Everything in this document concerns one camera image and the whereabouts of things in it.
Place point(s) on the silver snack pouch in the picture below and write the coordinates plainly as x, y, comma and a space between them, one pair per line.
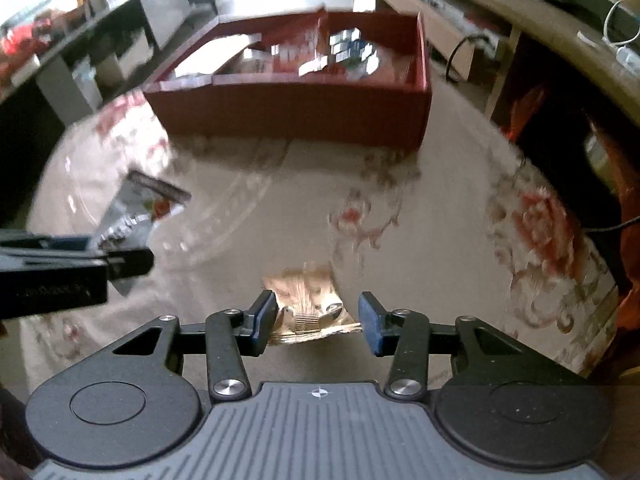
140, 204

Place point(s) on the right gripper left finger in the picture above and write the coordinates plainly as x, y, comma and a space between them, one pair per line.
232, 334

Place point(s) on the white barcode snack packet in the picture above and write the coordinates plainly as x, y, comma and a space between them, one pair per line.
211, 56

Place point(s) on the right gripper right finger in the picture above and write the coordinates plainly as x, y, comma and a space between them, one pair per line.
402, 335

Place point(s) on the blue white snack packet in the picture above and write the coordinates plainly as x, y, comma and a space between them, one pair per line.
352, 56

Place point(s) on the wooden TV cabinet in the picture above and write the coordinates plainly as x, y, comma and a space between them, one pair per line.
576, 29

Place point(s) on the red Trolli candy bag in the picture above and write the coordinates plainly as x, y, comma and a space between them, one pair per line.
301, 46

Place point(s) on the red cardboard box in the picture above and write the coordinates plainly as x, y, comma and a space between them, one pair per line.
316, 107

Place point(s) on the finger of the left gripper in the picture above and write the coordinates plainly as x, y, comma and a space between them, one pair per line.
20, 239
128, 262

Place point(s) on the gold snack packet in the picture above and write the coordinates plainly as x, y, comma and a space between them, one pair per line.
309, 305

